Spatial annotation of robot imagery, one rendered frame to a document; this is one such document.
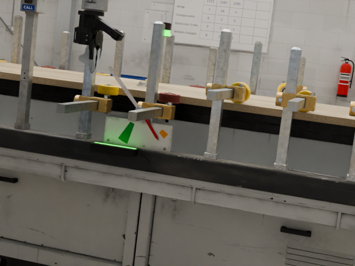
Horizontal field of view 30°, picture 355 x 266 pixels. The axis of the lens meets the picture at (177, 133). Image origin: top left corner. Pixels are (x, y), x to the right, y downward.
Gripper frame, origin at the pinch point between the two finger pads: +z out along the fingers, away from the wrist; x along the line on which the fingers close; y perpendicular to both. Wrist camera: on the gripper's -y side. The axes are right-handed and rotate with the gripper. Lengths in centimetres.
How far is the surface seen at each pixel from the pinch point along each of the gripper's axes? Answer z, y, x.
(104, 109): 14.7, 0.0, -14.5
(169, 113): 12.6, -25.3, -13.9
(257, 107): 8, -55, -30
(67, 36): -11, 66, -126
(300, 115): 8, -71, -30
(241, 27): -54, 65, -721
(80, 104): 12.3, 3.0, 1.6
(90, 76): 3.1, 7.0, -15.4
